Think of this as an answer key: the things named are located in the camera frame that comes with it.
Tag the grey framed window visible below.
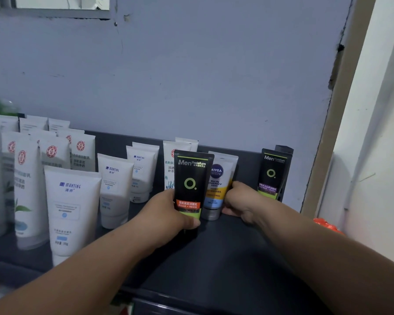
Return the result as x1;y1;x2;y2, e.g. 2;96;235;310
0;0;112;20

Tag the white board panel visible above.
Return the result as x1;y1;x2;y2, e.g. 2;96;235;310
343;70;394;270

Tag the person's right hand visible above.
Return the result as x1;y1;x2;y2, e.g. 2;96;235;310
222;181;277;228

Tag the dark grey shelf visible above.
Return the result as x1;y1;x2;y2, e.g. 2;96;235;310
0;129;332;315

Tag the person's left hand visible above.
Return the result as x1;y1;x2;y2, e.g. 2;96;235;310
136;189;201;257

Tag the green spray cleaner twin pack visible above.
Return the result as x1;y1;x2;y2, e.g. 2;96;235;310
0;94;19;116

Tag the row of green-leaf tubes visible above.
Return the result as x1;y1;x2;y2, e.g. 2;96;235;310
0;127;96;250

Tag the person's left forearm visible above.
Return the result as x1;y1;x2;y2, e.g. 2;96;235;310
0;223;158;315

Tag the person's right forearm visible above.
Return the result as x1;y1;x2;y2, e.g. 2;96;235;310
259;201;394;315

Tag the wooden door frame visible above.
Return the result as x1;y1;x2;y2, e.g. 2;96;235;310
300;0;378;219

